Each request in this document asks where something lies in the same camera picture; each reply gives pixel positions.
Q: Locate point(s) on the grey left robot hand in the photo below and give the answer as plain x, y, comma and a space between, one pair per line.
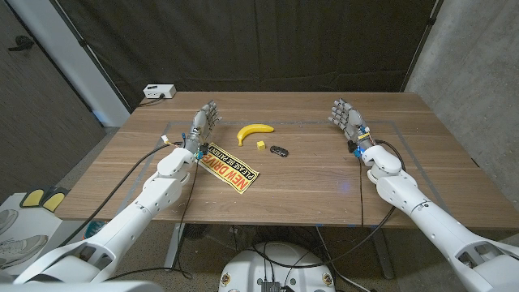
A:
200, 125

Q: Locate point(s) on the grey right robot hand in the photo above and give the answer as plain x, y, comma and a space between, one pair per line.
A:
353, 121

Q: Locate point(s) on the yellow new driver bumper sticker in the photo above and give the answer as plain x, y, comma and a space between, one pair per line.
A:
231, 170

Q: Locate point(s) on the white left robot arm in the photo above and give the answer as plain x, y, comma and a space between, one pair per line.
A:
121, 227

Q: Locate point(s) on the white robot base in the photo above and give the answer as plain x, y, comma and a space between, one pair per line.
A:
247, 271

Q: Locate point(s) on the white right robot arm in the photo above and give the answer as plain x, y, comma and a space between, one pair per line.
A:
425, 219

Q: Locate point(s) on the yellow toy banana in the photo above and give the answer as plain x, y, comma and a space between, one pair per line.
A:
255, 129

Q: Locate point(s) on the small yellow block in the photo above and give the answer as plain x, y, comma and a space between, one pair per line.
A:
261, 145

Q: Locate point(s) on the white power box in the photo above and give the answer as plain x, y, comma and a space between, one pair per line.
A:
158, 91

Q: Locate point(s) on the black key fob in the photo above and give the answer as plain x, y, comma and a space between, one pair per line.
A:
279, 151

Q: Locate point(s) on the black backdrop curtain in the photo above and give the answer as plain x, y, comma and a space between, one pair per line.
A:
263, 40

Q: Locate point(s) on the grey table leg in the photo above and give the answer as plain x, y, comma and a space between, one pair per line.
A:
383, 255
174, 247

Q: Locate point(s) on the black backdrop stand pole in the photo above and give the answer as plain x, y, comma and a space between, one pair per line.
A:
432, 19
82, 41

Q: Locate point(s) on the teal orange floor object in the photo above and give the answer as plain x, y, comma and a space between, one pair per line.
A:
95, 229

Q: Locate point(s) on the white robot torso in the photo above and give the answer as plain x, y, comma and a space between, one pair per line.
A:
101, 287

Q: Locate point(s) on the white floor board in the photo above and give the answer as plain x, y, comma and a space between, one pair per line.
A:
28, 223

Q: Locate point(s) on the white door frame post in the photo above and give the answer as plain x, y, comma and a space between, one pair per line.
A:
73, 61

